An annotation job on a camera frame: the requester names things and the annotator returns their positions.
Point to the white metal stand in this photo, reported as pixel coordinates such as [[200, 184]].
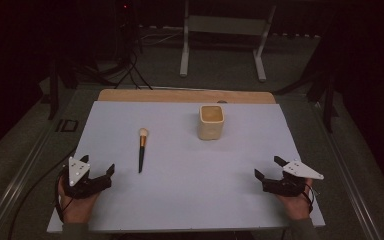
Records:
[[225, 36]]

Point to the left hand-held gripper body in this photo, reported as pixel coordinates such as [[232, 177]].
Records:
[[80, 181]]

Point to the person's right hand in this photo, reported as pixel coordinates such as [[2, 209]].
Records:
[[296, 203]]

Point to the beige square cup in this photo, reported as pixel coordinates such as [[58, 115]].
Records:
[[211, 122]]

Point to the makeup brush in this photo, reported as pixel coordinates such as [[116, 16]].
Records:
[[142, 149]]

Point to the person's left hand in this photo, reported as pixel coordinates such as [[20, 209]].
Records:
[[76, 206]]

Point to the black tripod stand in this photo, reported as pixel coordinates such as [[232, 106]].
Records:
[[58, 80], [323, 90]]

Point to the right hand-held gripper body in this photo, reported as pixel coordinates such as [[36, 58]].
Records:
[[288, 181]]

